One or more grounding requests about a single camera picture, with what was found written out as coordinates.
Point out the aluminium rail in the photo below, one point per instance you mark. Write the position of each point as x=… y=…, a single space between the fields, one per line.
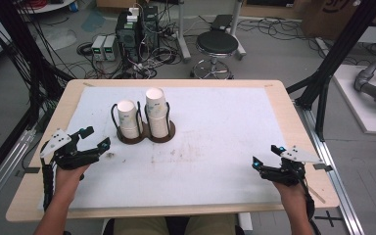
x=3 y=173
x=333 y=176

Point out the white stand leg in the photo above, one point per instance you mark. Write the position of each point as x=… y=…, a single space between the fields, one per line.
x=237 y=29
x=183 y=32

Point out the brown cardboard box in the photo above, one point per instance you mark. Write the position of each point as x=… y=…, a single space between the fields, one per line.
x=333 y=16

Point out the white power supply box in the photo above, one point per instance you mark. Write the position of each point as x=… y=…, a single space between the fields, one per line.
x=110 y=48
x=98 y=48

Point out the white platform board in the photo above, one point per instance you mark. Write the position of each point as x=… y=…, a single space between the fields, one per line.
x=355 y=104

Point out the white table mat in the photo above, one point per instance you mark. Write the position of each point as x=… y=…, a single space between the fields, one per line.
x=209 y=147

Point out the person's right hand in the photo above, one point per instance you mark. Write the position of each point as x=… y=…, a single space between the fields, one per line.
x=290 y=193

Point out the dark brown double cup holder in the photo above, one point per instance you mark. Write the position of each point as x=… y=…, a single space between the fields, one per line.
x=145 y=138

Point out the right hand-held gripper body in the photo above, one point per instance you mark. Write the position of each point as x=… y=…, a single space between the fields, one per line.
x=289 y=173

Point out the black tape strip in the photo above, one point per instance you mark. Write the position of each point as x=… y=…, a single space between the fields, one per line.
x=323 y=166
x=26 y=171

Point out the black tape cross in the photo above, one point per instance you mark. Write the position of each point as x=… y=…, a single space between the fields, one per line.
x=329 y=218

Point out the black metal frame post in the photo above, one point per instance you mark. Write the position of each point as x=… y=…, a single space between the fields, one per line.
x=336 y=52

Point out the tall white paper cup stack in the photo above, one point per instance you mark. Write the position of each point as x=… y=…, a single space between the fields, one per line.
x=156 y=111

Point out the white round table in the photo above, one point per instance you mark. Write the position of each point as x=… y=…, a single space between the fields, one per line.
x=45 y=7

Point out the black flat box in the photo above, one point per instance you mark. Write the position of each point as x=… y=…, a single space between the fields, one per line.
x=221 y=22

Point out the short white paper cup stack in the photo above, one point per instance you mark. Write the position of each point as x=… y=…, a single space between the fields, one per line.
x=128 y=119

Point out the person's left hand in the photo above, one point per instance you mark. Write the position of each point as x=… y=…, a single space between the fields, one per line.
x=68 y=179

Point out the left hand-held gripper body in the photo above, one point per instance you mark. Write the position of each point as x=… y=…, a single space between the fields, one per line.
x=66 y=156

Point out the blue tape roll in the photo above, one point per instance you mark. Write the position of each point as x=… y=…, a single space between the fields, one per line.
x=73 y=6

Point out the black round stool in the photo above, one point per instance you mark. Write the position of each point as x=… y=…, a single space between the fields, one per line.
x=217 y=44

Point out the thin wooden stick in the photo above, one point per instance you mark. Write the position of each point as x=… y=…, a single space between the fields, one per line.
x=317 y=195

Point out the black computer tower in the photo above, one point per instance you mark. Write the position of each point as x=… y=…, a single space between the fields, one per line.
x=150 y=26
x=127 y=36

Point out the person's khaki pants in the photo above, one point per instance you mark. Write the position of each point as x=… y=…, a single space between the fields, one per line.
x=137 y=226

